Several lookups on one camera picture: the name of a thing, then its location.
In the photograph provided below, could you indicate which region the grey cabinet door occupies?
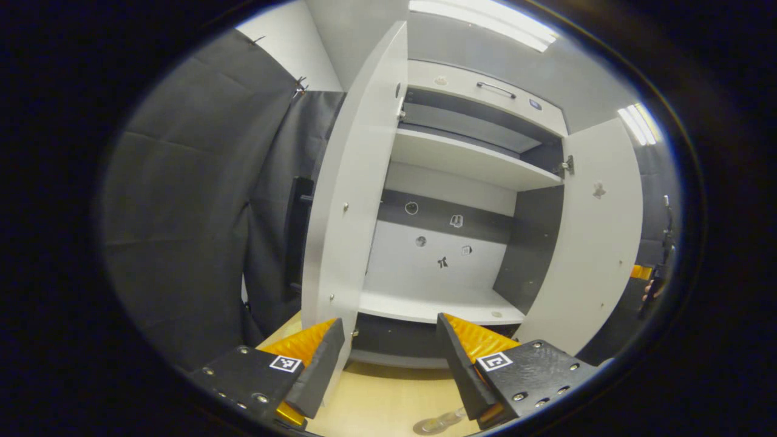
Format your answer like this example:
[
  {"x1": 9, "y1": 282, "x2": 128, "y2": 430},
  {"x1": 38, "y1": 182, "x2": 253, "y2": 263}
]
[
  {"x1": 300, "y1": 21, "x2": 409, "y2": 407},
  {"x1": 530, "y1": 117, "x2": 645, "y2": 357}
]

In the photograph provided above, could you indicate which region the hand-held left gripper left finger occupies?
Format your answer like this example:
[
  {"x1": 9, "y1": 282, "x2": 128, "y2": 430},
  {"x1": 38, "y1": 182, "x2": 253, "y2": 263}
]
[{"x1": 187, "y1": 317, "x2": 346, "y2": 432}]

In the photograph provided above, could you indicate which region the clear labelled bottle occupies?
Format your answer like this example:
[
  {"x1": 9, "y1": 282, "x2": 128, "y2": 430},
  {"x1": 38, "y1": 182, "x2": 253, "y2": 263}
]
[{"x1": 430, "y1": 407, "x2": 469, "y2": 431}]

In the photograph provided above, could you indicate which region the black drawer handle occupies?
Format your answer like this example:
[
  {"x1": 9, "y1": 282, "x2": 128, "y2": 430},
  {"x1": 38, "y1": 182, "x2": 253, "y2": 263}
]
[{"x1": 476, "y1": 81, "x2": 518, "y2": 100}]

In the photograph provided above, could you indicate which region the grey cabinet drawer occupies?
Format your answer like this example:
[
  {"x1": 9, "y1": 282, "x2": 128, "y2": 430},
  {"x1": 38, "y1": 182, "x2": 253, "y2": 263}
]
[{"x1": 405, "y1": 59, "x2": 569, "y2": 138}]

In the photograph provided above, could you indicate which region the black backdrop cloth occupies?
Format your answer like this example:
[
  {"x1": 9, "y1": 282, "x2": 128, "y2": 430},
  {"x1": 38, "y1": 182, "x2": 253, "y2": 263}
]
[{"x1": 99, "y1": 27, "x2": 682, "y2": 372}]

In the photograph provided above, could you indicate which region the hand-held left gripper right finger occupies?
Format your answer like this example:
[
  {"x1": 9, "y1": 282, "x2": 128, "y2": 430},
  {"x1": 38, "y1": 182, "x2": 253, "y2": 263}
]
[{"x1": 436, "y1": 312, "x2": 600, "y2": 432}]

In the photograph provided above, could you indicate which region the white cabinet shelf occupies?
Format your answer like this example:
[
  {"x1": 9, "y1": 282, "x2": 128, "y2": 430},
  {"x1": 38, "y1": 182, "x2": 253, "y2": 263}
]
[
  {"x1": 391, "y1": 128, "x2": 565, "y2": 192},
  {"x1": 358, "y1": 285, "x2": 526, "y2": 326}
]

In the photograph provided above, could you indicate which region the black door handle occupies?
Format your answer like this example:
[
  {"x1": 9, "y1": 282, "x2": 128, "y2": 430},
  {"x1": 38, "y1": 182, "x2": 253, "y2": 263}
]
[{"x1": 284, "y1": 176, "x2": 316, "y2": 293}]

